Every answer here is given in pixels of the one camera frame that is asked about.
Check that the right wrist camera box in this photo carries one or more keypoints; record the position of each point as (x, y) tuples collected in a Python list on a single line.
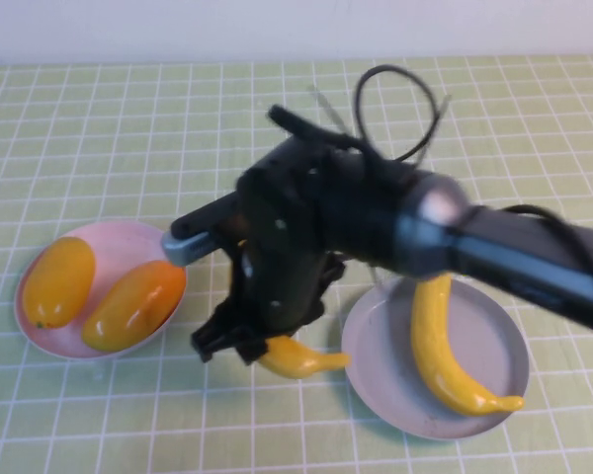
[(188, 249)]

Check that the pink round plate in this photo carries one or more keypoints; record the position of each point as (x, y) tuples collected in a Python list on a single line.
[(118, 242)]

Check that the plain yellow toy mango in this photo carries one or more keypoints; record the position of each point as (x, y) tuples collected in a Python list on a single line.
[(57, 281)]

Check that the green checked tablecloth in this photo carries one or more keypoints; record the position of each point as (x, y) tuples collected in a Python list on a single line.
[(128, 123)]

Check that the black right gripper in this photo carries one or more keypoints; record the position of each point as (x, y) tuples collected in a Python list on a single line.
[(281, 296)]

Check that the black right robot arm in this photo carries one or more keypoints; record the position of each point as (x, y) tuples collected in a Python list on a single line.
[(365, 217)]

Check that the yellow toy banana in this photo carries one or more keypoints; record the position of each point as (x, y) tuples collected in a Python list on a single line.
[(301, 360), (435, 355)]

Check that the blue round plate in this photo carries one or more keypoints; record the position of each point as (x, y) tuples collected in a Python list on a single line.
[(489, 345)]

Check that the orange-tinted yellow toy mango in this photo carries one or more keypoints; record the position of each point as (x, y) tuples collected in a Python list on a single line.
[(128, 311)]

